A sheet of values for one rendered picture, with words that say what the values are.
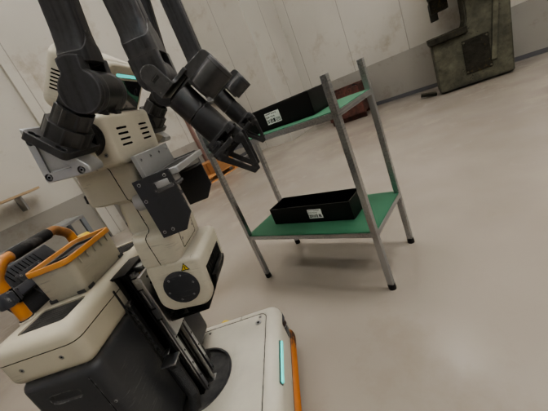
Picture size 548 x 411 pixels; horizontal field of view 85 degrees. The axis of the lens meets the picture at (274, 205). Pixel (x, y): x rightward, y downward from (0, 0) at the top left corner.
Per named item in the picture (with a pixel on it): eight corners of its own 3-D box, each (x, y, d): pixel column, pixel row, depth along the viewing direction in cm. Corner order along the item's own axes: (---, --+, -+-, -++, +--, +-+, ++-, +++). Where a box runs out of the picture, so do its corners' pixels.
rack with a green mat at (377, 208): (297, 240, 243) (241, 110, 209) (415, 240, 184) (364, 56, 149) (265, 277, 212) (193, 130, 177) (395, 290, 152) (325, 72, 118)
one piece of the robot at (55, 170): (46, 183, 61) (17, 129, 57) (63, 178, 65) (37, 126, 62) (91, 172, 60) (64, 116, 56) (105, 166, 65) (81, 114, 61)
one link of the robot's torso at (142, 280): (160, 340, 96) (118, 279, 88) (185, 287, 122) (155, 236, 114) (236, 315, 92) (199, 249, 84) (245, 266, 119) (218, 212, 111)
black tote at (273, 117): (234, 142, 178) (226, 124, 175) (250, 133, 190) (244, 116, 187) (315, 114, 141) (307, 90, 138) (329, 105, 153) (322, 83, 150)
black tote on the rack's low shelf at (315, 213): (276, 224, 200) (269, 209, 196) (289, 211, 212) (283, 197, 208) (355, 219, 162) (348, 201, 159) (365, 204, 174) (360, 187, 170)
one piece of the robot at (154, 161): (149, 245, 77) (102, 169, 70) (180, 207, 103) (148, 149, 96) (204, 223, 75) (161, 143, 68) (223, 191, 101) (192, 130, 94)
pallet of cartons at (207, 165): (218, 171, 738) (212, 157, 726) (239, 166, 690) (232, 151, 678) (186, 192, 663) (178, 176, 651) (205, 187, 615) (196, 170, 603)
